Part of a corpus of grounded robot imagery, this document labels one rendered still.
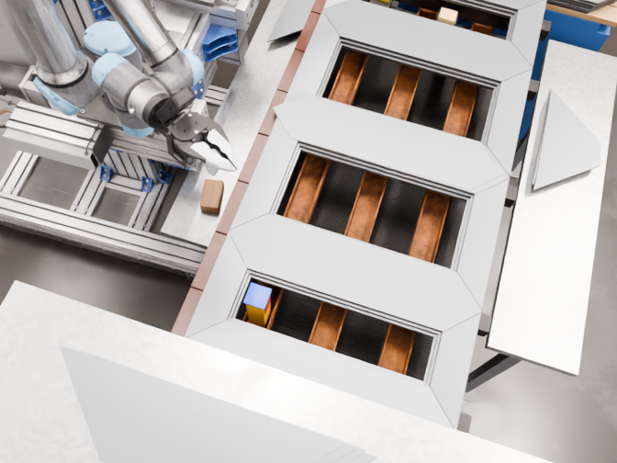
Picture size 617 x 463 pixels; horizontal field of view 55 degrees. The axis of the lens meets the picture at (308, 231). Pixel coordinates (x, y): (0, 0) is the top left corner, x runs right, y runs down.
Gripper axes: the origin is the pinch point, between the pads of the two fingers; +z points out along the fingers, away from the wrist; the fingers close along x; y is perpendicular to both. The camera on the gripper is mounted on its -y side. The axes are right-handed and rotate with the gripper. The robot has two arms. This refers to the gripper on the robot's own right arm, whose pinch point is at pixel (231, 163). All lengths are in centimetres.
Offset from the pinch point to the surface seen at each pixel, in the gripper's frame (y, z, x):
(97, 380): 43, -1, 40
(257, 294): 56, 7, -4
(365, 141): 53, -3, -63
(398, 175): 55, 12, -62
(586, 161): 53, 53, -110
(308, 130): 54, -18, -54
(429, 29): 47, -15, -113
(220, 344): 62, 9, 11
